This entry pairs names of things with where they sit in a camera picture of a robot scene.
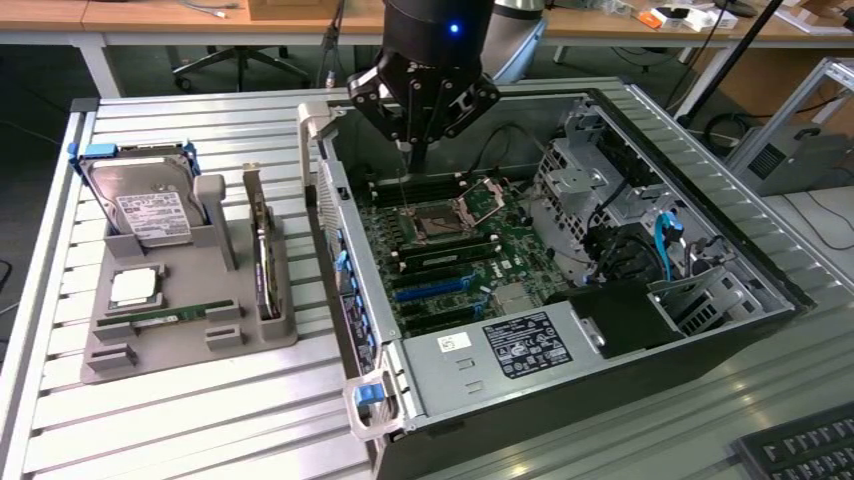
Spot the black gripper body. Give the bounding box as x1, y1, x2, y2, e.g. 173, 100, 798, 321
377, 0, 495, 104

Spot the graphics card with metal bracket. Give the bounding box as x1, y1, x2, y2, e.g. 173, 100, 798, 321
241, 160, 286, 321

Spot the metal socket cover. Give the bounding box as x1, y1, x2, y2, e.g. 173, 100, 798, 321
453, 178, 513, 226

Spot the black office chair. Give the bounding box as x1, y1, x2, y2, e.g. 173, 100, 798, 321
171, 44, 314, 94

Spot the CPU socket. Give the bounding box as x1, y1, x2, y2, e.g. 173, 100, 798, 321
410, 202, 469, 246

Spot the metal disk bay cage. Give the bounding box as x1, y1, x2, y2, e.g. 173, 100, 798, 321
533, 97, 676, 281

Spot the green motherboard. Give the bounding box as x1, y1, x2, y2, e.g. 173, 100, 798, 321
353, 167, 580, 341

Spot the wooden desk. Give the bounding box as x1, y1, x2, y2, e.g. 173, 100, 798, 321
538, 0, 854, 117
0, 0, 389, 99

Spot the black RAM stick with label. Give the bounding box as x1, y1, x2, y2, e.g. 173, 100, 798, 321
399, 244, 499, 271

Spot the black expansion slot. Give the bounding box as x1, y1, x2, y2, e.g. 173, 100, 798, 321
402, 309, 482, 335
390, 264, 469, 290

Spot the blue expansion slot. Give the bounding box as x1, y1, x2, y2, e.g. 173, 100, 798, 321
393, 278, 470, 302

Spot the silver chipset heatsink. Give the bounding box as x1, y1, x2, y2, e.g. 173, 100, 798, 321
493, 287, 542, 314

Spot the hard disk with blue carrier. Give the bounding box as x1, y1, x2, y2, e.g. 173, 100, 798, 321
66, 141, 215, 250

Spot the white small box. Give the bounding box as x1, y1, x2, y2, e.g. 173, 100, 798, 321
680, 8, 740, 34

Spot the black tripod pole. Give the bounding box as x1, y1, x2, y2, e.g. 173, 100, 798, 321
674, 0, 786, 132

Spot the black plastic air shroud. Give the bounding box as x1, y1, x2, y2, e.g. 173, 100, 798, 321
566, 279, 686, 360

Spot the grey parts rack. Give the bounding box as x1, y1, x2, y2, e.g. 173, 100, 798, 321
79, 174, 301, 386

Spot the grey computer tower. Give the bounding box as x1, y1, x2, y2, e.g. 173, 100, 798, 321
725, 122, 854, 199

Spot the silver CPU chip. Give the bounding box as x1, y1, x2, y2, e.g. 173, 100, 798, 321
108, 269, 165, 304

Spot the green RAM stick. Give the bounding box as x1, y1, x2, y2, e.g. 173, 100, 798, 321
104, 305, 237, 326

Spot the grey power supply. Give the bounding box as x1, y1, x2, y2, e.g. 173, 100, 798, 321
398, 299, 606, 420

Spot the black open PC case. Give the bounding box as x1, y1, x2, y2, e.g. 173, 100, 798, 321
297, 87, 820, 480

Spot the black keyboard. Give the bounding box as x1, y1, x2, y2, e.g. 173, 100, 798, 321
726, 409, 854, 480

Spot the blue wire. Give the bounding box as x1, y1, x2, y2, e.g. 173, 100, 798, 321
657, 209, 686, 281

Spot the aluminium profile frame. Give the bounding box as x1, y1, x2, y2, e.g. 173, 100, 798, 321
724, 55, 854, 166

